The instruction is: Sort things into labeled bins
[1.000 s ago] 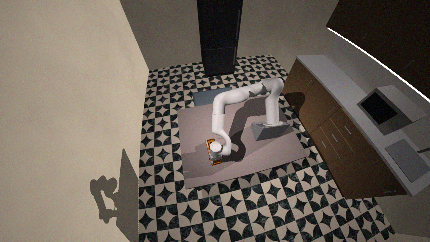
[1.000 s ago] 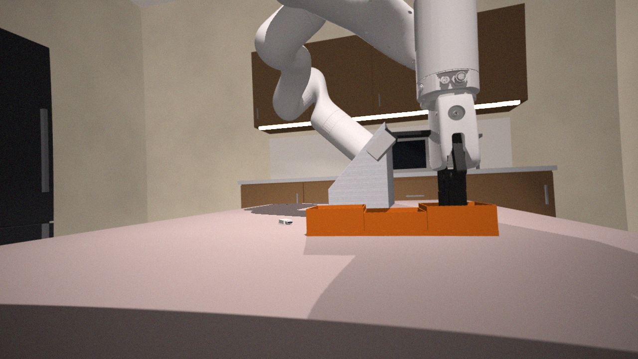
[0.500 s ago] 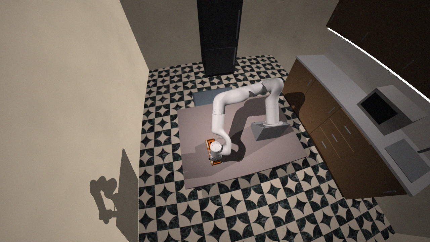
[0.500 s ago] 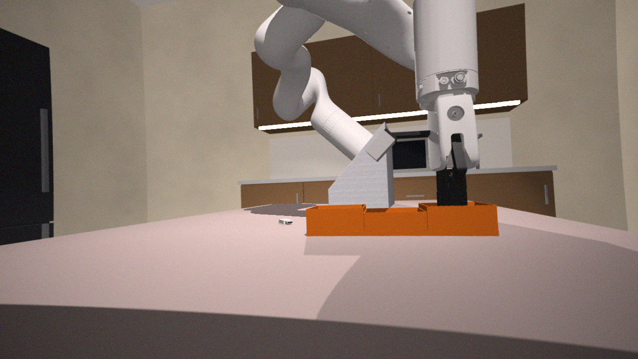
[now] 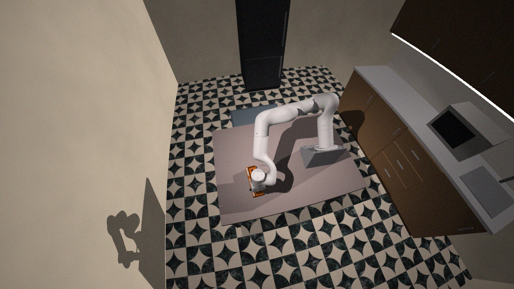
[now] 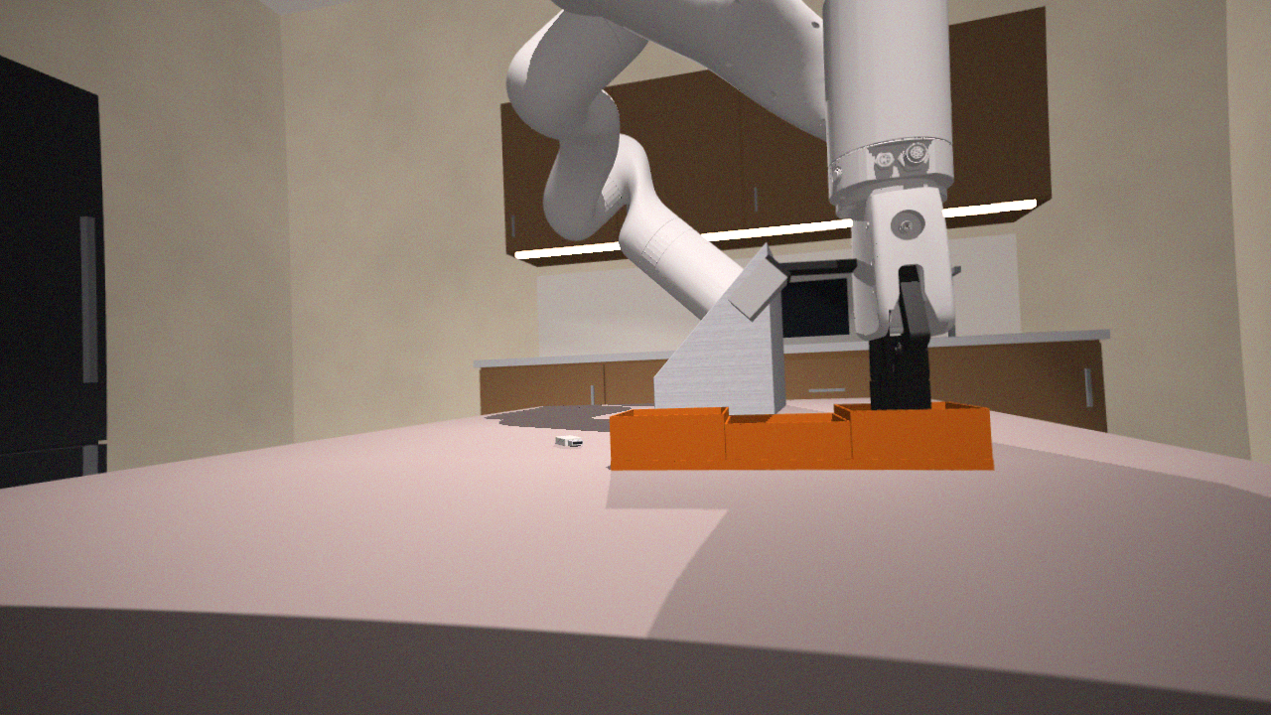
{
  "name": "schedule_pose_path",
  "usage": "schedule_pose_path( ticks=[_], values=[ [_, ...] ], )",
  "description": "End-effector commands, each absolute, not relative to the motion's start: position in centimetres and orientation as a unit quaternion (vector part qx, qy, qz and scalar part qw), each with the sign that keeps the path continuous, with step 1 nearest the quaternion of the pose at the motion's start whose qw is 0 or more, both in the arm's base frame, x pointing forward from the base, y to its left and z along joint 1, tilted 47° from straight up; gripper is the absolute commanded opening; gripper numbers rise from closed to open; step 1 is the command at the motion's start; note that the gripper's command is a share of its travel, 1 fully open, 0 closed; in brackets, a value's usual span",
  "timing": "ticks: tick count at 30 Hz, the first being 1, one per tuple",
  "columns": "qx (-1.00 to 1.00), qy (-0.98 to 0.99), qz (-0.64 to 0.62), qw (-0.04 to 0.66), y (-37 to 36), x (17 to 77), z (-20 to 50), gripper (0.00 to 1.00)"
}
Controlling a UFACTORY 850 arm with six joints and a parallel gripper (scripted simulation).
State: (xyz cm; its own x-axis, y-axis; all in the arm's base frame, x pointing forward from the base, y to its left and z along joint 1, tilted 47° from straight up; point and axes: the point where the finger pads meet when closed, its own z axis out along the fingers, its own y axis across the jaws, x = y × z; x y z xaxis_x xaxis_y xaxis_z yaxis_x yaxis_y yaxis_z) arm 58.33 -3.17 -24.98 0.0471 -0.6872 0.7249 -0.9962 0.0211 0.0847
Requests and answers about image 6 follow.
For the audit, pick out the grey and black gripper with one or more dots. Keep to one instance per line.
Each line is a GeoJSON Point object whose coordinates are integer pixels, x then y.
{"type": "Point", "coordinates": [899, 270]}

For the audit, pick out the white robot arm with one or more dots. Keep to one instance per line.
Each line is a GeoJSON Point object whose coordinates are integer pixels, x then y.
{"type": "Point", "coordinates": [884, 81]}

